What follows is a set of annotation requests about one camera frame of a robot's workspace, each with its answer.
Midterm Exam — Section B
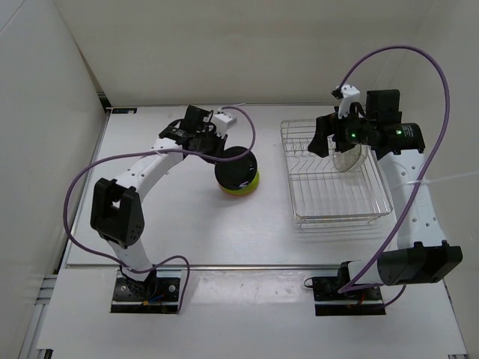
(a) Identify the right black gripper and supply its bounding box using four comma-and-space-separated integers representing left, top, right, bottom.
307, 105, 375, 158

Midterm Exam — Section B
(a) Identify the orange plate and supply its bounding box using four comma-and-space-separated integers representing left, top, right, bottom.
220, 186, 255, 196

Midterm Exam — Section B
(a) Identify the yellow-green plate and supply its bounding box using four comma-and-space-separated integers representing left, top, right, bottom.
219, 171, 260, 190

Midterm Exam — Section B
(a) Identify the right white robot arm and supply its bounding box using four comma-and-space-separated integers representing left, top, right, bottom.
308, 85, 463, 299

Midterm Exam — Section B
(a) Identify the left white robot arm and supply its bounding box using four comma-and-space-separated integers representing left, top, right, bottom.
91, 105, 237, 301

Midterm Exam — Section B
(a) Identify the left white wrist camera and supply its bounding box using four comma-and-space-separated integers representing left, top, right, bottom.
211, 112, 237, 137

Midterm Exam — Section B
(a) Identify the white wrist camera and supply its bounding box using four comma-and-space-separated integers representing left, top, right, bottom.
211, 112, 237, 137
332, 84, 361, 119

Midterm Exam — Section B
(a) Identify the wire dish rack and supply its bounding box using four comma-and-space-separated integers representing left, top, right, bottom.
281, 120, 392, 228

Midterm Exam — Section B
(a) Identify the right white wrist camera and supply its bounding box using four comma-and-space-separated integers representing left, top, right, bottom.
332, 84, 361, 119

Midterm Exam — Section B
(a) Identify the white cable tie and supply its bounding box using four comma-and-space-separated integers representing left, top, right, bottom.
390, 171, 479, 191

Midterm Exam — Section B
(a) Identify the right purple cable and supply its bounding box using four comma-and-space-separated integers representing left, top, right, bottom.
336, 44, 451, 296

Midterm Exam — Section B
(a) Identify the purple cable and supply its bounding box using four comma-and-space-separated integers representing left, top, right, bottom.
63, 105, 257, 313
336, 44, 451, 296

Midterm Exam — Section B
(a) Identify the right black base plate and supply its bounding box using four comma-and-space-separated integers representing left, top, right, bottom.
303, 277, 385, 316

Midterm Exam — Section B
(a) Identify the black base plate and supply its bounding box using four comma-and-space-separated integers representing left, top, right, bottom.
303, 277, 385, 316
110, 271, 181, 314

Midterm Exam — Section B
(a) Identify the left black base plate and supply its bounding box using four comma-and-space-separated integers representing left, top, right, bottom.
110, 271, 181, 314

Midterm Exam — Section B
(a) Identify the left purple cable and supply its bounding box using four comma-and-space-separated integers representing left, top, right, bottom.
63, 105, 257, 313

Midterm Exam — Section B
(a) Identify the aluminium table rail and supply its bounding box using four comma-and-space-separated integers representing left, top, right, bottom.
66, 264, 340, 271

